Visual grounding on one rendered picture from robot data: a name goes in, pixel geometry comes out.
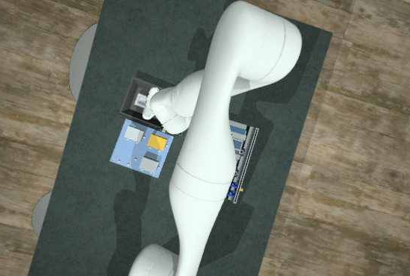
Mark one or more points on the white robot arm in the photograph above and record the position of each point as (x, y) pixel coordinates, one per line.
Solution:
(248, 43)

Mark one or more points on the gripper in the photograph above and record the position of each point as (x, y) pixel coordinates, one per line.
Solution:
(162, 129)

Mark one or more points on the yellow block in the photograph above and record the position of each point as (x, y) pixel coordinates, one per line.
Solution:
(157, 142)

